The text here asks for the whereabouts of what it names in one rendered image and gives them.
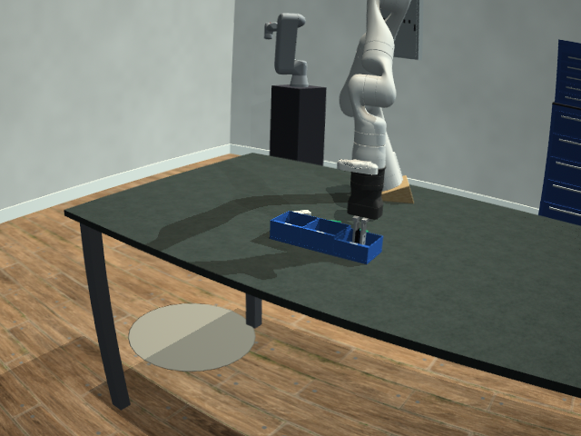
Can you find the blue three-compartment bin rack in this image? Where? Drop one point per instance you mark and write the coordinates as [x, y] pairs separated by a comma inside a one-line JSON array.
[[323, 236]]

